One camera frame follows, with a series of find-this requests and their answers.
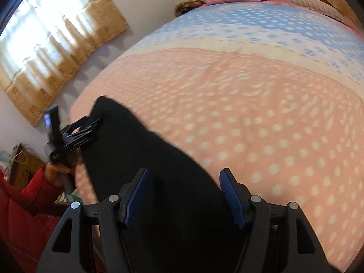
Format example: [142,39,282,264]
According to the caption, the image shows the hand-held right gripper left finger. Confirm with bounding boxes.
[36,168,151,273]

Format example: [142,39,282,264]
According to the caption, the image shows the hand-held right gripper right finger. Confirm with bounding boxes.
[219,168,332,273]

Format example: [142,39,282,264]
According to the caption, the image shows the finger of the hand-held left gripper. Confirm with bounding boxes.
[61,128,99,151]
[67,116,103,135]

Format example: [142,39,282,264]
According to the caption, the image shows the black pants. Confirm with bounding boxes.
[82,95,278,273]

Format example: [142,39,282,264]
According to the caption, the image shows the person's left hand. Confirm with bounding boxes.
[45,155,78,189]

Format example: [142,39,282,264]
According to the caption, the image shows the wooden furniture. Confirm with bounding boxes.
[10,144,46,191]

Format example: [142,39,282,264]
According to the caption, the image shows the beige patterned curtain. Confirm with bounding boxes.
[0,0,130,127]

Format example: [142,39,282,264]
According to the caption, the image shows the pink blue dotted bedspread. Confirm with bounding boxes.
[68,1,364,273]

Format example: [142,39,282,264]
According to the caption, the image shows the striped pillow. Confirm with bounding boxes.
[286,0,359,29]

